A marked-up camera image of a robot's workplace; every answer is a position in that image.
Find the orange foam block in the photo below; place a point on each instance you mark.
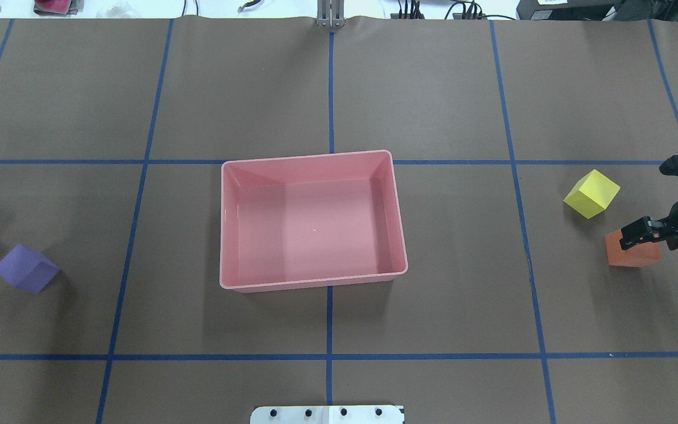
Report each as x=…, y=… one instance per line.
x=638, y=256

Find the pink plastic bin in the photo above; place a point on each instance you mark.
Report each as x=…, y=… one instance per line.
x=310, y=221

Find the yellow foam block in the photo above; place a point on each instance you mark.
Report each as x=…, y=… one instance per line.
x=592, y=194

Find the black power adapter box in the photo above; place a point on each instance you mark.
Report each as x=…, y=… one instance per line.
x=564, y=10

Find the purple foam block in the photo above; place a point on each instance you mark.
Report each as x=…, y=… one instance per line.
x=27, y=269

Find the grey pink cloth pouch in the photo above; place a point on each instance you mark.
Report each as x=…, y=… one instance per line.
x=57, y=7

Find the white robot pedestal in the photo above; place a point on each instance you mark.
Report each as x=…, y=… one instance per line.
x=329, y=414

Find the aluminium frame post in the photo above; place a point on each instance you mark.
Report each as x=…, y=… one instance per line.
x=330, y=14

